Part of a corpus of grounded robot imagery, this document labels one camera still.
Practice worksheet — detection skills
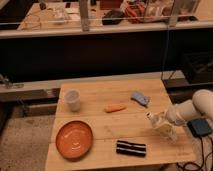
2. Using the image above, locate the clear plastic bottle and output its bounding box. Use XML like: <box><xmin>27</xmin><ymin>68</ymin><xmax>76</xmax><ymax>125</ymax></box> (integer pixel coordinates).
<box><xmin>146</xmin><ymin>112</ymin><xmax>177</xmax><ymax>142</ymax></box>

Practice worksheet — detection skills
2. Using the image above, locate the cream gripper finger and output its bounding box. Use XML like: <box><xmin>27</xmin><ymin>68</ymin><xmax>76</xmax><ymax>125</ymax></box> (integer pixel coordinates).
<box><xmin>157</xmin><ymin>112</ymin><xmax>166</xmax><ymax>118</ymax></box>
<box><xmin>159</xmin><ymin>124</ymin><xmax>173</xmax><ymax>133</ymax></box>

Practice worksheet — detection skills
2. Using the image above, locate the orange plate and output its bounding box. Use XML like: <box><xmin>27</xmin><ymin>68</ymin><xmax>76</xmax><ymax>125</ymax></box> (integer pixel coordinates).
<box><xmin>55</xmin><ymin>120</ymin><xmax>93</xmax><ymax>160</ymax></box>

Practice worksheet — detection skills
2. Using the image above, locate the translucent plastic cup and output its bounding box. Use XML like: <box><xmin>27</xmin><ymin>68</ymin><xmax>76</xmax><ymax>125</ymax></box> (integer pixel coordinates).
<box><xmin>64</xmin><ymin>90</ymin><xmax>81</xmax><ymax>112</ymax></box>

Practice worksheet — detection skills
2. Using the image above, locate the orange toy carrot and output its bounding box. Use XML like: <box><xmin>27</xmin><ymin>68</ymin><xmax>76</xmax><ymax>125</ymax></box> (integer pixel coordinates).
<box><xmin>104</xmin><ymin>106</ymin><xmax>127</xmax><ymax>113</ymax></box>

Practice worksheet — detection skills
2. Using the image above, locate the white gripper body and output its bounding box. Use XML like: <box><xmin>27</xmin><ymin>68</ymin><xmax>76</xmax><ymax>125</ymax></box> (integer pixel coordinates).
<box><xmin>165</xmin><ymin>106</ymin><xmax>184</xmax><ymax>126</ymax></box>

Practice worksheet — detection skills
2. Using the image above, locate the red tool on bench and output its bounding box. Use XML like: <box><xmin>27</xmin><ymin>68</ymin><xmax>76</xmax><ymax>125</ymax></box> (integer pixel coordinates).
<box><xmin>125</xmin><ymin>4</ymin><xmax>145</xmax><ymax>24</ymax></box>

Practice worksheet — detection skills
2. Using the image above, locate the black bag on bench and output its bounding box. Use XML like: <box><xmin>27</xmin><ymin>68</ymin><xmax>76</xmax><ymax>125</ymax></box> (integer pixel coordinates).
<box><xmin>102</xmin><ymin>10</ymin><xmax>124</xmax><ymax>25</ymax></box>

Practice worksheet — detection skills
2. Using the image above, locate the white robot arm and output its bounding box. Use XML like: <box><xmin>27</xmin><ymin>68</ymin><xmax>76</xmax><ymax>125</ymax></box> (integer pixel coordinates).
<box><xmin>157</xmin><ymin>89</ymin><xmax>213</xmax><ymax>134</ymax></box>

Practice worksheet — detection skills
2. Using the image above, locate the dark blue power box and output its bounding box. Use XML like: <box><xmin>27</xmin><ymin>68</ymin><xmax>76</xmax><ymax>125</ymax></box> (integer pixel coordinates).
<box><xmin>187</xmin><ymin>119</ymin><xmax>213</xmax><ymax>137</ymax></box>

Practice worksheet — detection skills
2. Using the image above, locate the blue cloth toy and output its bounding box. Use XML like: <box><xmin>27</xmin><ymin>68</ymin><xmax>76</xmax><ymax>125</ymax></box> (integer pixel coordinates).
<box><xmin>131</xmin><ymin>91</ymin><xmax>150</xmax><ymax>107</ymax></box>

